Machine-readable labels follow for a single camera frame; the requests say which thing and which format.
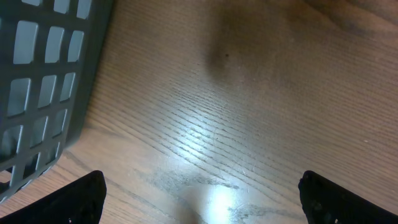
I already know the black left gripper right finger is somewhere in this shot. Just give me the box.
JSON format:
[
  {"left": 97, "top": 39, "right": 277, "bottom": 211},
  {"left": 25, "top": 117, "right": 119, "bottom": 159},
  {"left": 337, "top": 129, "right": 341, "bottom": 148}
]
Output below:
[{"left": 298, "top": 170, "right": 397, "bottom": 224}]

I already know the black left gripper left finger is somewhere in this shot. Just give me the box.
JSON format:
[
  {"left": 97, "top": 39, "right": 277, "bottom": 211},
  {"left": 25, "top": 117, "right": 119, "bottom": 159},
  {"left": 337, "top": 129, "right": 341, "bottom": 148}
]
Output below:
[{"left": 1, "top": 170, "right": 106, "bottom": 224}]

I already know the dark grey plastic mesh basket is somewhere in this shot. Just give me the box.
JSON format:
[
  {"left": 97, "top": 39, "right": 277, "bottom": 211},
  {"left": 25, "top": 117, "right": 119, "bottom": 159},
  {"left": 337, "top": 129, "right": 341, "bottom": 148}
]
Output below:
[{"left": 1, "top": 0, "right": 113, "bottom": 201}]

